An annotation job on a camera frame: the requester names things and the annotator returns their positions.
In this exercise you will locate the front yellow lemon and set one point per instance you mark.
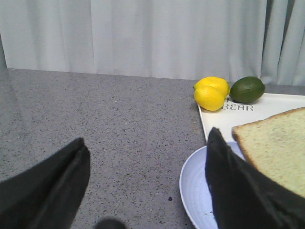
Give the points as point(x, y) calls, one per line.
point(209, 98)

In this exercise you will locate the white curtain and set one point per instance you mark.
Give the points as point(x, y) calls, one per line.
point(183, 39)

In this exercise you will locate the rear yellow lemon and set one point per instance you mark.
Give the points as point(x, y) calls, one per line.
point(216, 82)

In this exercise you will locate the bread slice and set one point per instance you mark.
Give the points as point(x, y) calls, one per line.
point(276, 147)

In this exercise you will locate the yellow lemon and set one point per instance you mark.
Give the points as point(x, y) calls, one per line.
point(216, 82)
point(209, 98)

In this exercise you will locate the green lime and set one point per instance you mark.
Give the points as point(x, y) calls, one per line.
point(247, 90)

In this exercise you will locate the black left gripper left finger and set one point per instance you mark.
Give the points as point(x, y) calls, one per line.
point(48, 195)

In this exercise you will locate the white bear tray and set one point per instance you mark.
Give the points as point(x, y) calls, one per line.
point(233, 114)

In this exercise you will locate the light blue round plate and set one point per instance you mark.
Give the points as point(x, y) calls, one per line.
point(194, 191)

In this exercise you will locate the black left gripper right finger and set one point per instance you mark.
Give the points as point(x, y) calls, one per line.
point(243, 197)

